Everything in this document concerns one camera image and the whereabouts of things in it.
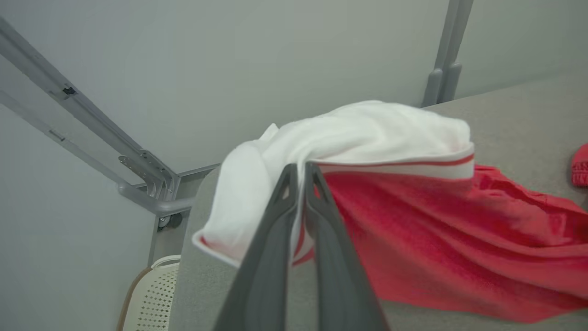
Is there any grey metal frame pole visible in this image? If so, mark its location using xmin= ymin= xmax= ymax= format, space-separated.
xmin=422 ymin=0 xmax=475 ymax=108

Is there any grey metal double-rail frame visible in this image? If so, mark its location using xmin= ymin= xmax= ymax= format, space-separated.
xmin=0 ymin=16 xmax=221 ymax=267

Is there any red and white basketball jersey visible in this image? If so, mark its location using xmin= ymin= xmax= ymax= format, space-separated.
xmin=192 ymin=100 xmax=588 ymax=323

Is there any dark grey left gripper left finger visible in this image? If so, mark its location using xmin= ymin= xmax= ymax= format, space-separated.
xmin=214 ymin=164 xmax=300 ymax=331

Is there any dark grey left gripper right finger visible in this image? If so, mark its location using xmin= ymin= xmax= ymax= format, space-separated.
xmin=304 ymin=161 xmax=391 ymax=331

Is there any cream perforated laundry basket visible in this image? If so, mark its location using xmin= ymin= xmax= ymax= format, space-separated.
xmin=117 ymin=255 xmax=181 ymax=331

